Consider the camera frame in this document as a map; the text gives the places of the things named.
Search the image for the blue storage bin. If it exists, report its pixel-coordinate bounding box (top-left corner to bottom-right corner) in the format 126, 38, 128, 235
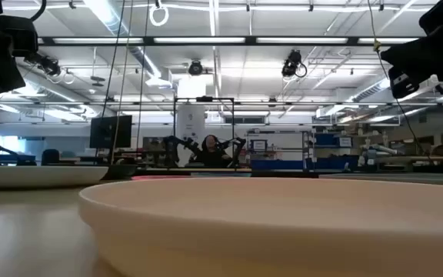
314, 132, 353, 147
313, 155, 361, 171
250, 159, 305, 171

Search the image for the pink plastic plate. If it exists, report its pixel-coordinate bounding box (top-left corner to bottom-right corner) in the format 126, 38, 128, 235
131, 175, 192, 182

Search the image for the black aluminium table frame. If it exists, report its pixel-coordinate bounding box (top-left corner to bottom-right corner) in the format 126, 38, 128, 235
136, 168, 321, 179

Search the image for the black computer monitor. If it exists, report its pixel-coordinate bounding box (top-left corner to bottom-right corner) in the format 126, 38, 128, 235
89, 115, 133, 150

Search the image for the white plastic plate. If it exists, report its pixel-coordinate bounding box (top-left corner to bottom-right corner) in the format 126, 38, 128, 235
0, 165, 109, 189

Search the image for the beige plastic plate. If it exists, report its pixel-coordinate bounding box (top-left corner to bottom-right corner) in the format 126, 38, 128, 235
78, 176, 443, 277

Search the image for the black workstation frame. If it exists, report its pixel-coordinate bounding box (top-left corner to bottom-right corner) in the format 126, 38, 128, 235
172, 97, 235, 170

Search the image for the white pillar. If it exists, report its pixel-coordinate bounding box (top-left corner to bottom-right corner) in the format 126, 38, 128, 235
176, 104, 206, 166

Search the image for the white cable ring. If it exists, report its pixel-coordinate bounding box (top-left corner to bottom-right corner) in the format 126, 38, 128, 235
148, 2, 170, 28

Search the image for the grey plastic plate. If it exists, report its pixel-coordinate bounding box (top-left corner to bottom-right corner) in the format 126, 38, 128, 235
318, 172, 443, 189

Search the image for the grey-blue plastic plate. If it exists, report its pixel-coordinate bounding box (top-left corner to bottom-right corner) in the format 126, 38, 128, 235
189, 172, 251, 178

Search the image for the framed white sign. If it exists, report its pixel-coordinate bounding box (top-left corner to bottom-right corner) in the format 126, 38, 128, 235
249, 138, 268, 152

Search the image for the black LED light bar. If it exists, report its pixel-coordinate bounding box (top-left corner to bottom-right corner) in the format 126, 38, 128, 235
36, 35, 425, 47

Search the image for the dark office chair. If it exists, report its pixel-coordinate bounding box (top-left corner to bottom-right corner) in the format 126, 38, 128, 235
41, 149, 61, 166

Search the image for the silver air duct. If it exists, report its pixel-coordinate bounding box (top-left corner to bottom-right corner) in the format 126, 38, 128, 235
85, 0, 163, 78

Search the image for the black mounted camera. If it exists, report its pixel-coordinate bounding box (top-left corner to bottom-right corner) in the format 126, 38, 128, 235
188, 59, 205, 76
25, 52, 62, 77
281, 48, 308, 79

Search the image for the person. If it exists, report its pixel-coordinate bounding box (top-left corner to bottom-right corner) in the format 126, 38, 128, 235
191, 134, 233, 169

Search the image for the grey hanging cable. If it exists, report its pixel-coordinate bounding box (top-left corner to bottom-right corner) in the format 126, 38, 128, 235
110, 0, 134, 165

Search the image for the black hanging cable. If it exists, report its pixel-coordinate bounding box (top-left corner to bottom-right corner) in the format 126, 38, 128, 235
135, 0, 150, 149
100, 0, 127, 116

